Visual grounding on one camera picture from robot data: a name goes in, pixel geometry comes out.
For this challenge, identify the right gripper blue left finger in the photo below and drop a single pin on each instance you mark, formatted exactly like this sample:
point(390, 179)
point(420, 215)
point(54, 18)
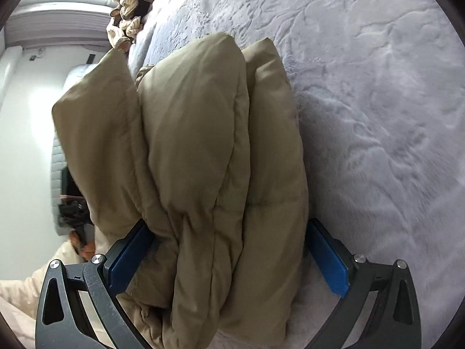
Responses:
point(61, 320)

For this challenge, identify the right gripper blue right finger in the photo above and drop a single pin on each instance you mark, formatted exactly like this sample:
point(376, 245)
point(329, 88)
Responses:
point(394, 321)

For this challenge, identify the khaki puffer jacket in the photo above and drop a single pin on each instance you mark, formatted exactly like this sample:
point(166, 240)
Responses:
point(204, 147)

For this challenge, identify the striped beige clothes pile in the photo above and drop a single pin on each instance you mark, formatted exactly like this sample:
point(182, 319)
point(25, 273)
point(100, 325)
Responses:
point(126, 22)

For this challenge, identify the person's left hand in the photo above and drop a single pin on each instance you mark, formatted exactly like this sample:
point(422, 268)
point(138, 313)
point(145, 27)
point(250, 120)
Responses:
point(85, 251)

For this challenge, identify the grey window curtain left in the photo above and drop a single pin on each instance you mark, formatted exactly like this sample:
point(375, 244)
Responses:
point(44, 23)

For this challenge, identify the lavender quilted bedspread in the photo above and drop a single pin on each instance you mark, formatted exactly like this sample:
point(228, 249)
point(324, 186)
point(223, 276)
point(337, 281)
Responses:
point(379, 89)

